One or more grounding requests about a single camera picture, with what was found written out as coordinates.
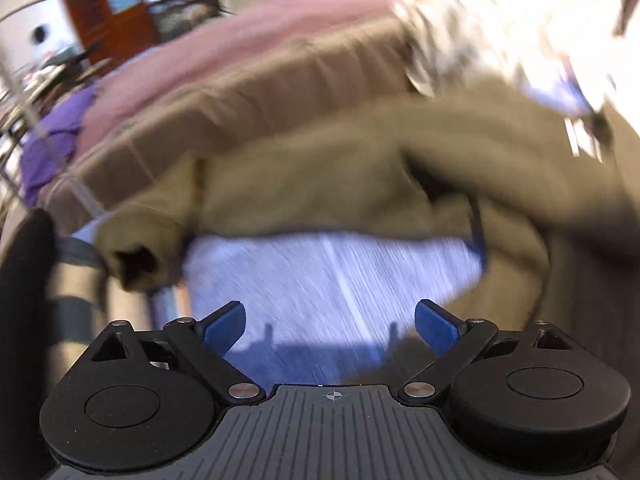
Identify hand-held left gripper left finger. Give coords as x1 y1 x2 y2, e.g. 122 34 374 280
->
90 301 266 404

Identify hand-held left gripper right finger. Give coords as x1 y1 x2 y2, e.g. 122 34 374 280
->
400 299 583 405

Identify olive green sweater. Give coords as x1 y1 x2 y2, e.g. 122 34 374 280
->
95 80 640 386

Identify blue floor mat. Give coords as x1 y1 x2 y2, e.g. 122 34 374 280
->
150 232 490 386

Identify grey striped cloth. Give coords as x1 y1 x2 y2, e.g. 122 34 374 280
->
49 236 110 353

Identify dark object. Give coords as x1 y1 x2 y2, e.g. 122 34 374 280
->
0 207 59 401

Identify purple cloth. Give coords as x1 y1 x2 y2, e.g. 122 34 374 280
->
20 85 98 207

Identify bed with pink sheet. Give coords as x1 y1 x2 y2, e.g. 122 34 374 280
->
37 0 426 236

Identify dark low shelf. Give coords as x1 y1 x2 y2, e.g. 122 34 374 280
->
149 0 222 45

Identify white and tan floral duvet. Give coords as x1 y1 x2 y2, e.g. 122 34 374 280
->
390 0 640 161

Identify red-brown wooden door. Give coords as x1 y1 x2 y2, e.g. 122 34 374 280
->
57 0 162 65

